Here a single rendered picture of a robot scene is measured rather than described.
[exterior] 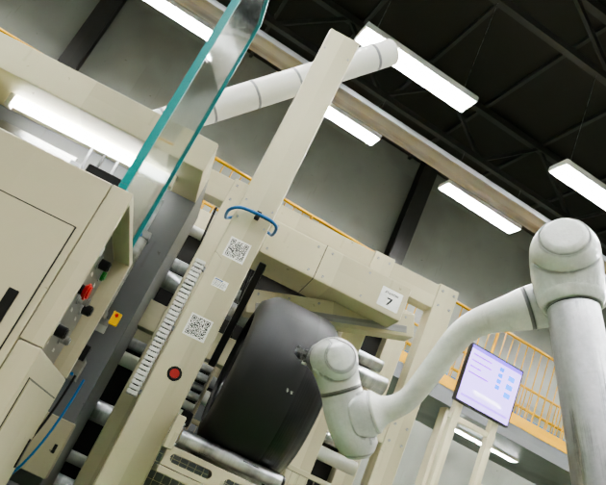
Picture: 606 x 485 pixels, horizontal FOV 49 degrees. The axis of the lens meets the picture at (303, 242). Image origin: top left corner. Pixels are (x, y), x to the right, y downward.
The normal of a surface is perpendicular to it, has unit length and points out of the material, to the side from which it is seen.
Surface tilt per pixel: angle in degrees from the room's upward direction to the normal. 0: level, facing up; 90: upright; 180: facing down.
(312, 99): 90
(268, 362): 88
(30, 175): 90
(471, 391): 90
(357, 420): 109
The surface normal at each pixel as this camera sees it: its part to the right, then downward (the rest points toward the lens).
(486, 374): 0.37, -0.22
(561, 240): -0.31, -0.63
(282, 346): 0.33, -0.51
